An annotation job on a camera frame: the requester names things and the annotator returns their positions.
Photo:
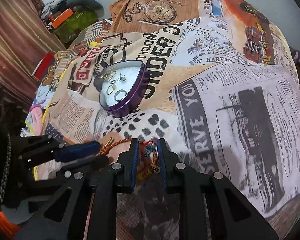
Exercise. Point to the orange box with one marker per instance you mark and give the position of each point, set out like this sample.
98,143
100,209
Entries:
61,18

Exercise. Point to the newspaper print bed sheet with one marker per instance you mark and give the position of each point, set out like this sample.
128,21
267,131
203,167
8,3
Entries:
223,92

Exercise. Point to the purple heart-shaped tin box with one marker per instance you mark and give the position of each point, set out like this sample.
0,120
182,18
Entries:
120,99

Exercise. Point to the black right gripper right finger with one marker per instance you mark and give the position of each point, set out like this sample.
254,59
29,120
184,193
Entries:
179,178

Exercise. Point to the red book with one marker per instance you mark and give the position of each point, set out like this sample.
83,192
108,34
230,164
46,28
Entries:
42,67

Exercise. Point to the pink cloth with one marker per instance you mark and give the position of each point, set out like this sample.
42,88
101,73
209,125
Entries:
36,119

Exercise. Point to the orange jacket sleeve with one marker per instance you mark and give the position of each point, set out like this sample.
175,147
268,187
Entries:
7,229

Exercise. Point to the maroon striped curtain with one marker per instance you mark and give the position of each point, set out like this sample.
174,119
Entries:
24,41

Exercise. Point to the green patterned bag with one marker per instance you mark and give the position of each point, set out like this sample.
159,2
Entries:
72,26

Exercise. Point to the silver charm earring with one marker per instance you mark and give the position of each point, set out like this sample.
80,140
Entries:
121,79

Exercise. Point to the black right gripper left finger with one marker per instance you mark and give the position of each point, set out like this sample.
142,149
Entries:
119,177

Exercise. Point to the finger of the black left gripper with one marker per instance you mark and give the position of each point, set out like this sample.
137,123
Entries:
86,165
70,153

